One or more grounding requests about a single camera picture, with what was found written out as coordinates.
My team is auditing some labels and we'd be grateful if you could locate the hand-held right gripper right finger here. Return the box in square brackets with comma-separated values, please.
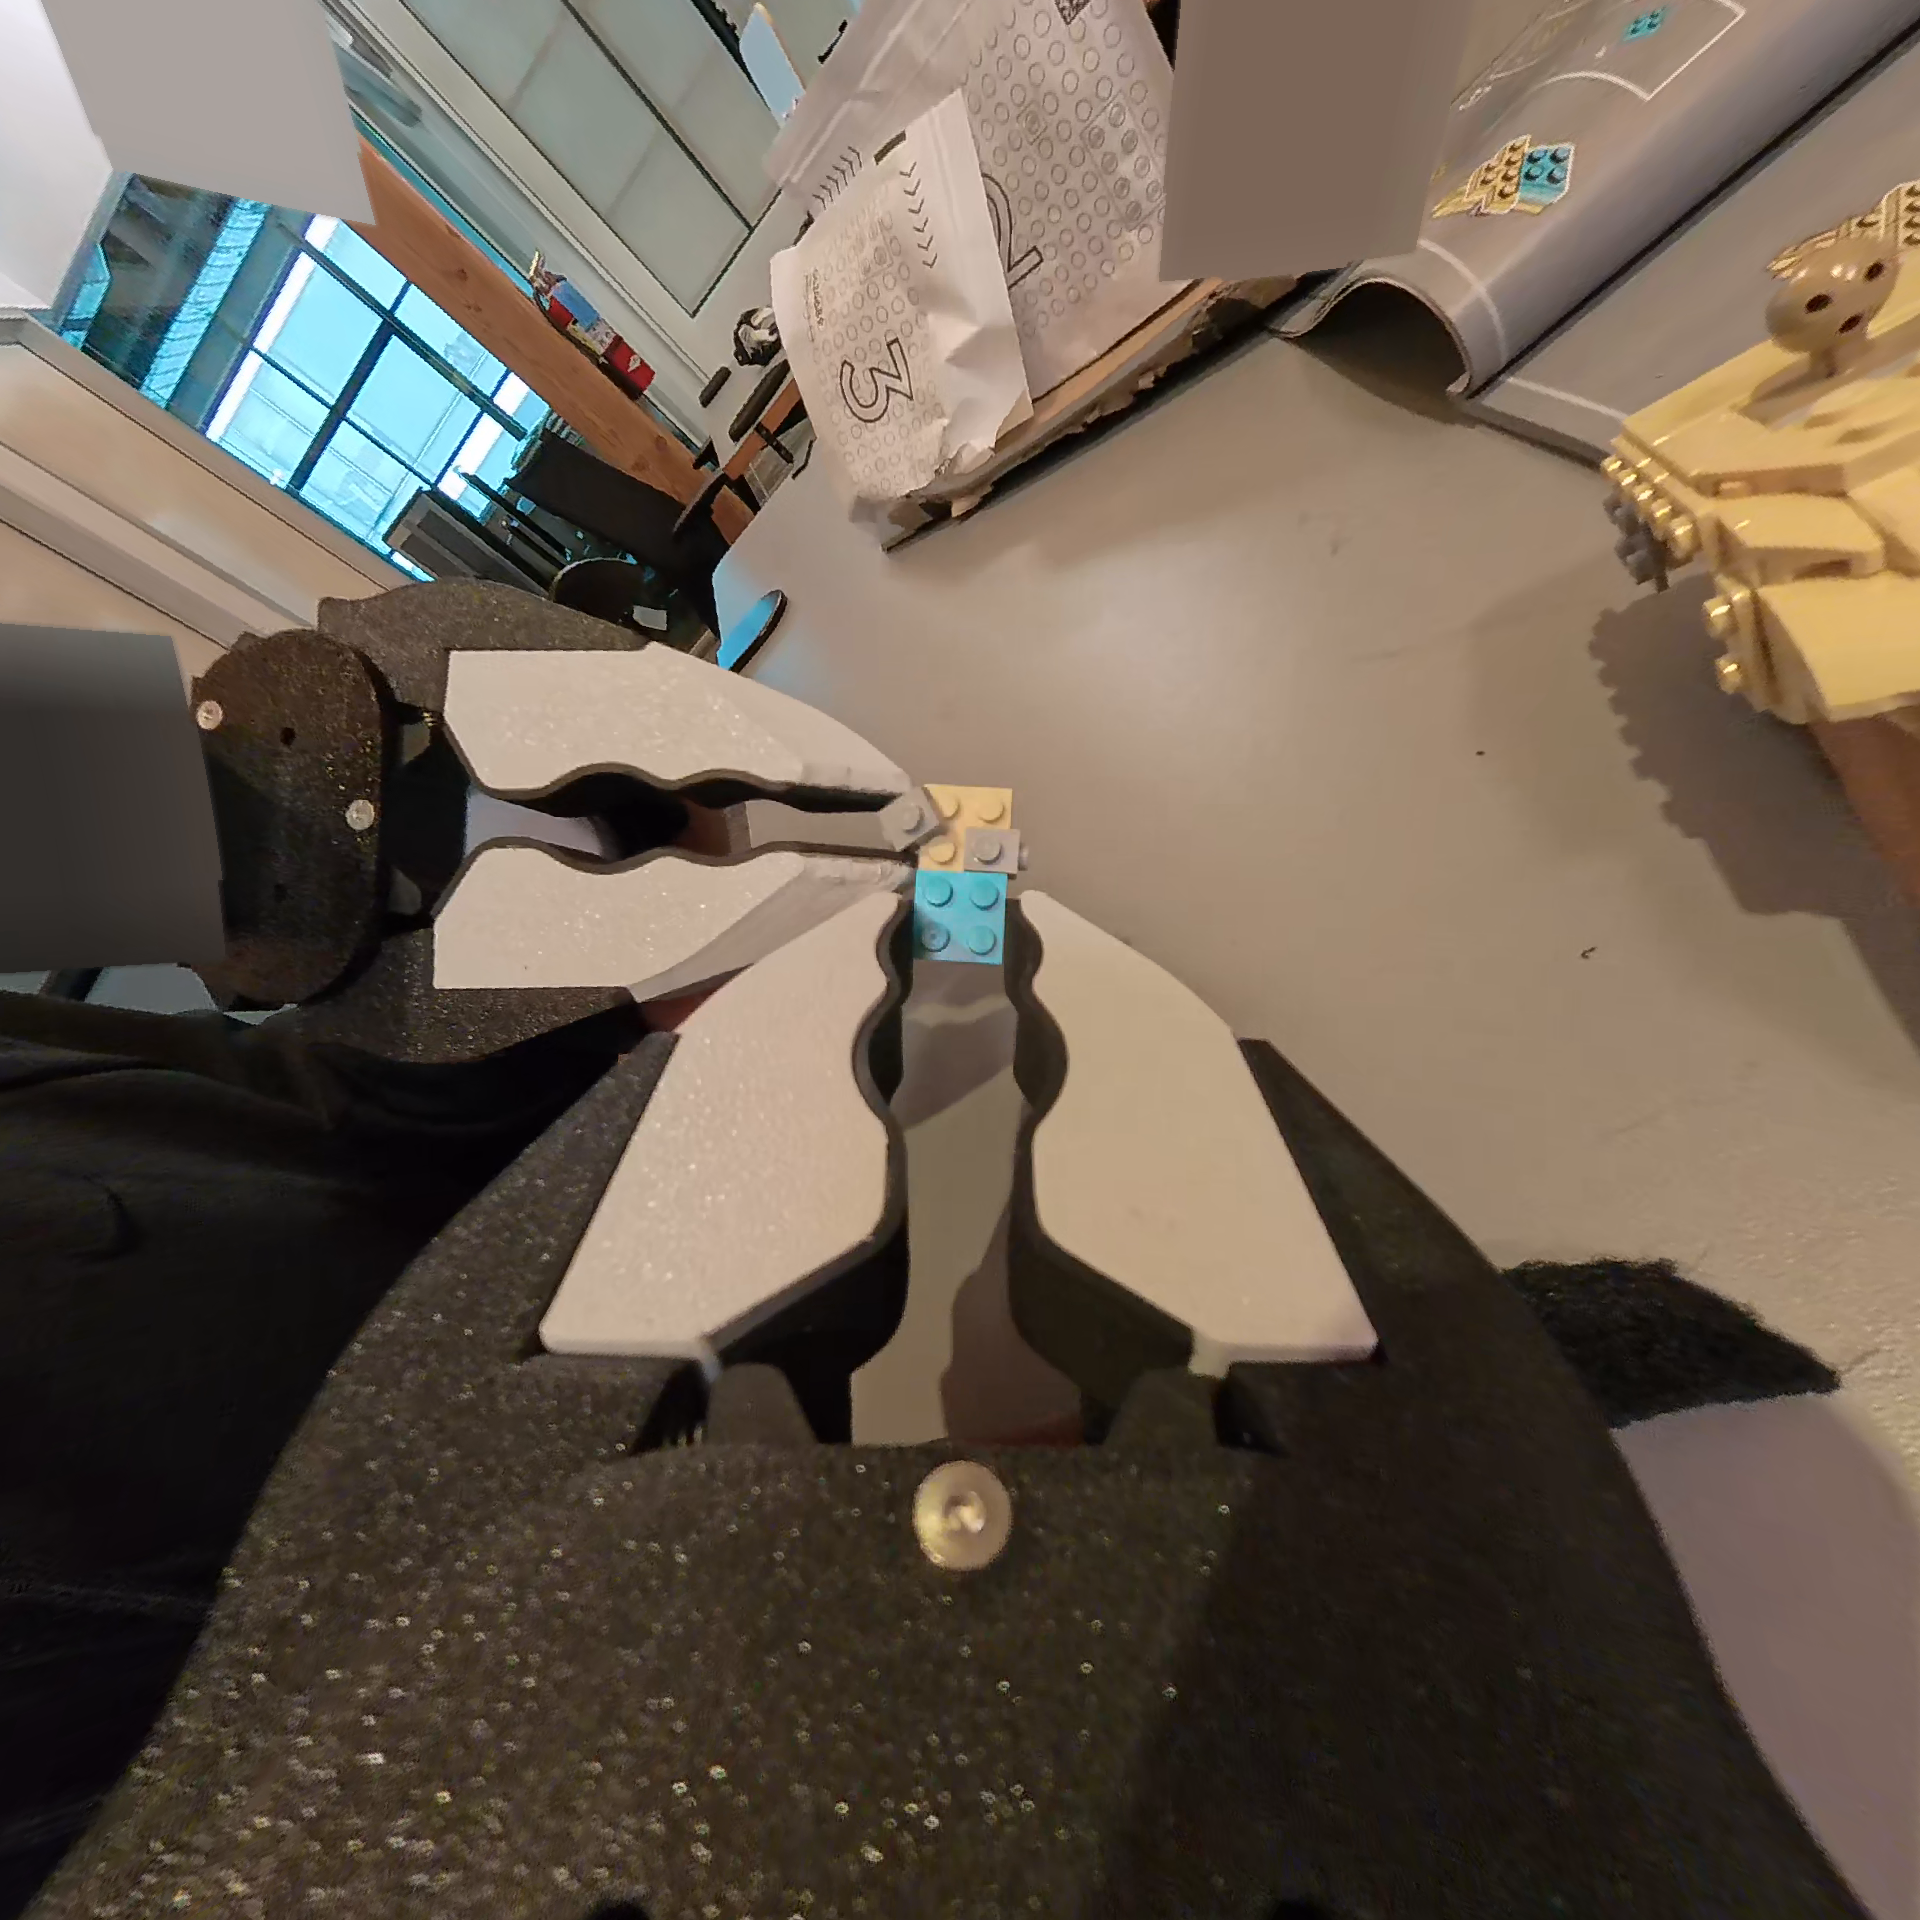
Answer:
[1006, 889, 1383, 1373]

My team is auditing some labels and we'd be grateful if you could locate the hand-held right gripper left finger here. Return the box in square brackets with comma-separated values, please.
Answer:
[535, 891, 915, 1367]

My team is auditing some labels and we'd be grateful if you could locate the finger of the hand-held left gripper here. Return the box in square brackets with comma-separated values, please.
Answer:
[431, 795, 922, 994]
[443, 643, 918, 810]

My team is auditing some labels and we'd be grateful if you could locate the teal square brick plate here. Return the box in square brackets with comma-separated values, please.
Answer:
[913, 865, 1011, 963]

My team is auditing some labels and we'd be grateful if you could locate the small grey brick piece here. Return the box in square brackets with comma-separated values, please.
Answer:
[884, 795, 1038, 878]

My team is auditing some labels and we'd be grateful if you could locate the grey desk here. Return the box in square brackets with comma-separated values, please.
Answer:
[719, 58, 1920, 1920]

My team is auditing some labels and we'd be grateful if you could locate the black office chair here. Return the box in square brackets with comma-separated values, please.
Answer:
[382, 426, 790, 675]

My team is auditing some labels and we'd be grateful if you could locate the wooden counter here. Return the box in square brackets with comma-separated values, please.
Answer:
[353, 142, 760, 547]

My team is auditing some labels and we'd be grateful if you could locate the tan brown brick ship model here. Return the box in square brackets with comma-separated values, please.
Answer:
[1603, 179, 1920, 902]

